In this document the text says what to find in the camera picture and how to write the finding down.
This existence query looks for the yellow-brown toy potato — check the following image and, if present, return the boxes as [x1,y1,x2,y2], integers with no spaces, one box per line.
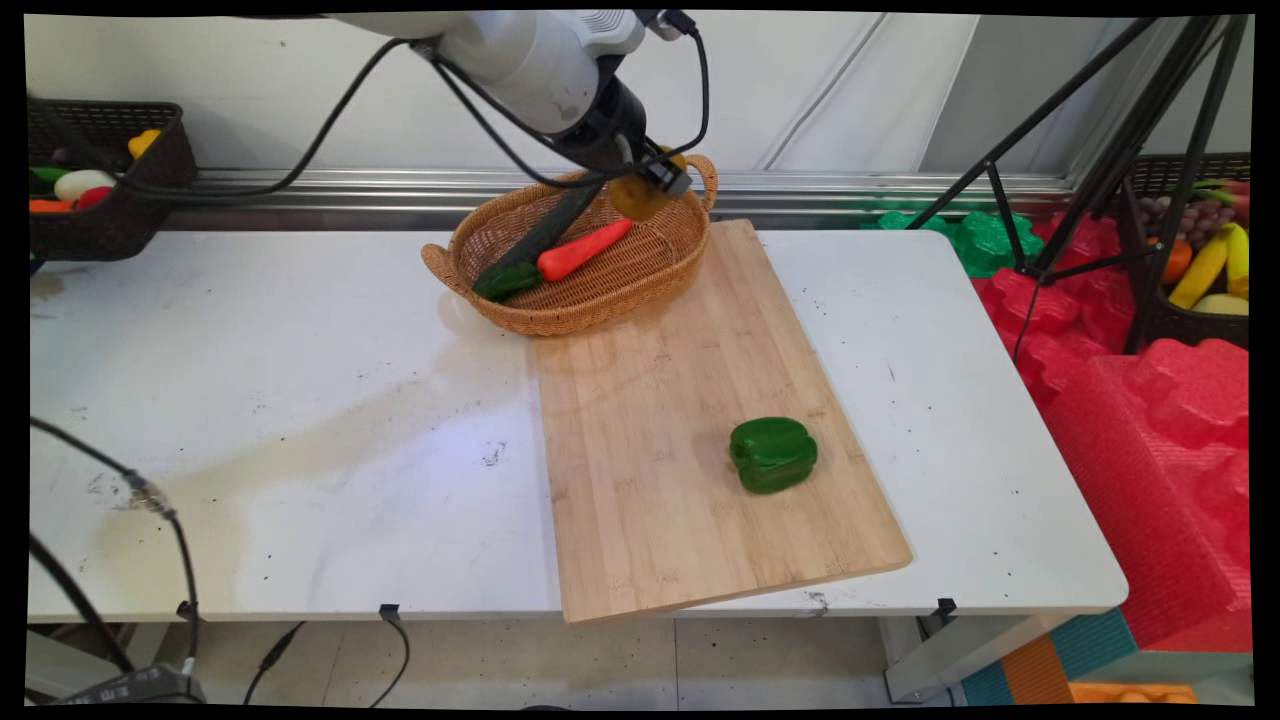
[609,150,690,223]

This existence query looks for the dark green toy vegetable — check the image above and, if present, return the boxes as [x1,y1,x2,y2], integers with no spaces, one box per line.
[472,262,543,303]

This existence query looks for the purple toy grapes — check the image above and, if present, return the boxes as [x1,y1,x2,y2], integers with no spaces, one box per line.
[1140,195,1237,241]

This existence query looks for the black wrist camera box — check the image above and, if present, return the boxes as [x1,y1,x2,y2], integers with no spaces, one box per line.
[640,10,700,41]

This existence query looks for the woven wicker basket with handles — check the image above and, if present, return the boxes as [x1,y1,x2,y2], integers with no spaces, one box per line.
[421,153,721,337]

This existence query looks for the orange toy fruit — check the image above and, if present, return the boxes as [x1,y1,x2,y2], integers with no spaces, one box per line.
[1150,238,1196,286]

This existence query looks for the green bell pepper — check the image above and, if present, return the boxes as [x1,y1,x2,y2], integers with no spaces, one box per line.
[729,416,819,495]

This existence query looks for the thin black hanging cable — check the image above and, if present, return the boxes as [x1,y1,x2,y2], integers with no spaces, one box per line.
[372,612,412,708]

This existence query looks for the aluminium window rail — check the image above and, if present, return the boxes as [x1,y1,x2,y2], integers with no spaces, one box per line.
[165,168,1083,217]

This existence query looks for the long black arm cable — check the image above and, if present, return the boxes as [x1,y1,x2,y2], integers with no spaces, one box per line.
[30,38,411,201]

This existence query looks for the red foam mat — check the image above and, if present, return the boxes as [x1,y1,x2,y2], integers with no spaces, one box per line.
[972,212,1253,653]

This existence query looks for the long yellow toy banana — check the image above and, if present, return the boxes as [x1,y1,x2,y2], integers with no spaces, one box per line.
[1168,230,1233,311]

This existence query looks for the dark woven fruit basket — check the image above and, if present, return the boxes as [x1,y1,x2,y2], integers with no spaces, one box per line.
[1128,152,1251,351]

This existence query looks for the short yellow toy banana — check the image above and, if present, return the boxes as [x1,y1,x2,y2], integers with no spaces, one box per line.
[1225,222,1251,299]

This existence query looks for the wooden cutting board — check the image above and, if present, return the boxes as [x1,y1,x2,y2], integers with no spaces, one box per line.
[528,218,914,625]

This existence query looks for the orange foam piece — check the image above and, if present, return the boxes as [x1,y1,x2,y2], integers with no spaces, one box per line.
[1070,683,1199,705]

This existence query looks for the thick black cable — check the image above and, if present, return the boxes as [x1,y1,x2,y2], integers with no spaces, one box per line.
[28,535,137,676]

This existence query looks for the black cable with metal connector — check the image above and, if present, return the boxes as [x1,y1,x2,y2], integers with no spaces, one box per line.
[28,415,201,673]

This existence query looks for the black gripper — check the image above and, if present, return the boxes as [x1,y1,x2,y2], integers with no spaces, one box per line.
[553,78,694,206]

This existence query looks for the white table leg frame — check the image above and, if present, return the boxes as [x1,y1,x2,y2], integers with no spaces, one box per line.
[880,612,1071,703]

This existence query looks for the green foam mat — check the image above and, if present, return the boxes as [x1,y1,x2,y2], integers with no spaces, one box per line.
[862,208,1046,279]

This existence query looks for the black camera cable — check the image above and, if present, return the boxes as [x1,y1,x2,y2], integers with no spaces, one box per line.
[425,12,712,191]

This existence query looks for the black box on floor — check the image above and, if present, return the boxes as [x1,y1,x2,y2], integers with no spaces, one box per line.
[60,665,207,707]

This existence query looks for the black cable with plug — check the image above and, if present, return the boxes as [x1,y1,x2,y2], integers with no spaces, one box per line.
[243,622,307,706]

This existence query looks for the white toy radish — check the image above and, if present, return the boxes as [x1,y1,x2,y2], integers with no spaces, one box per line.
[55,169,119,202]

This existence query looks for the black plastic mesh basket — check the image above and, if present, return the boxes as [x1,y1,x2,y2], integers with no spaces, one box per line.
[28,100,198,263]

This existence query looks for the black tripod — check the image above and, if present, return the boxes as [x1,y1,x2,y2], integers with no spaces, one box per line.
[905,15,1251,361]

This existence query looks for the teal and orange floor mat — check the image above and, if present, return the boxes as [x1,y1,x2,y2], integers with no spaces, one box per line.
[960,608,1141,706]

